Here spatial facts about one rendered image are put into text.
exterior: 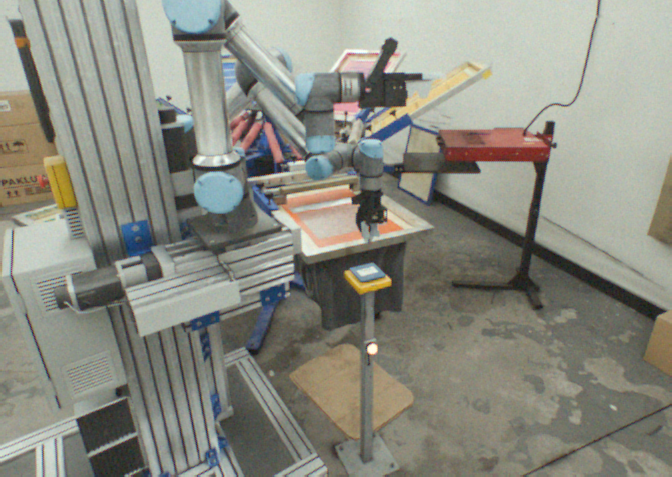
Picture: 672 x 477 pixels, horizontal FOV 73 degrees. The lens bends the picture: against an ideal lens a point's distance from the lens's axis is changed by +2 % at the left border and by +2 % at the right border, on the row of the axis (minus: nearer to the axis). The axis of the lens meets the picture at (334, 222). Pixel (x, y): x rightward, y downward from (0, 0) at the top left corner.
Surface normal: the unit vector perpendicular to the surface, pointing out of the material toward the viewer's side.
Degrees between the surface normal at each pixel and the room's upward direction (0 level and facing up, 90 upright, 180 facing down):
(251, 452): 0
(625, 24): 90
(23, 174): 89
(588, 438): 0
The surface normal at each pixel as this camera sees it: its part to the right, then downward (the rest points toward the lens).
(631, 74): -0.92, 0.18
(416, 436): -0.02, -0.91
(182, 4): 0.11, 0.29
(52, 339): 0.54, 0.34
